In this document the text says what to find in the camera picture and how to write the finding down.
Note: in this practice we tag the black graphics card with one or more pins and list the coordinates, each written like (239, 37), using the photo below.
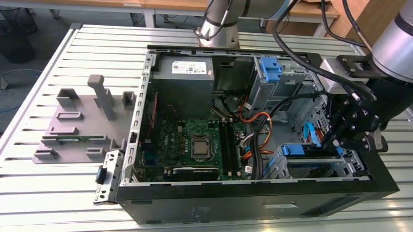
(193, 172)

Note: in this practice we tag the black RAM slot bank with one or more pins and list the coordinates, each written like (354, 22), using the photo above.
(230, 145)

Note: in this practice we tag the CPU socket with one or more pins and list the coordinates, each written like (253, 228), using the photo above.
(201, 157)

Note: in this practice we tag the black bin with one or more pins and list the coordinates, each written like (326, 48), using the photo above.
(19, 48)

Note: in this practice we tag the brown wooden cabinet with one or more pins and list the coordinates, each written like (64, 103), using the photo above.
(384, 7)

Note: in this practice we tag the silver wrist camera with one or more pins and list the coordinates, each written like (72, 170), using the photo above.
(329, 64)

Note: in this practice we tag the grey parts rack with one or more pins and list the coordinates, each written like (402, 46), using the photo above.
(83, 113)

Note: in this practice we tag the green RAM stick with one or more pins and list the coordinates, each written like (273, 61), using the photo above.
(80, 139)

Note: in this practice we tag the wooden desk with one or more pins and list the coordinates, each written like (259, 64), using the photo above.
(309, 10)
(80, 2)

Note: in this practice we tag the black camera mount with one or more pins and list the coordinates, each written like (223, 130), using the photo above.
(345, 61)

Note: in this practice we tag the hard disk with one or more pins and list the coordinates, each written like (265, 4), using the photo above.
(293, 149)

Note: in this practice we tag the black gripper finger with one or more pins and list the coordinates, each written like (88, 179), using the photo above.
(345, 118)
(364, 142)

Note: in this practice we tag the grey metal drive cage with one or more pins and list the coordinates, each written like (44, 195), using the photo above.
(283, 84)

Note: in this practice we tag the grey power supply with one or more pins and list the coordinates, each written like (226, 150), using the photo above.
(181, 96)

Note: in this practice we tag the metal slot cover bracket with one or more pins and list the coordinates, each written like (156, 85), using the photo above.
(111, 183)

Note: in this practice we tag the green motherboard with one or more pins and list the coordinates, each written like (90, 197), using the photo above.
(199, 125)

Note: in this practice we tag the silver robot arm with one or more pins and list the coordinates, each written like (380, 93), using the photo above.
(219, 31)

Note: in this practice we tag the silver CPU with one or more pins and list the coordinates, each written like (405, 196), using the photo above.
(201, 148)

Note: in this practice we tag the blue plastic drive carrier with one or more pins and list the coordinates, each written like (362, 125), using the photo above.
(270, 68)

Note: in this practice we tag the perforated metal disk bay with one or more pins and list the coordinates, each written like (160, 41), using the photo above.
(352, 169)

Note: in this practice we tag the black PC case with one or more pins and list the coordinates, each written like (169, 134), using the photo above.
(226, 205)

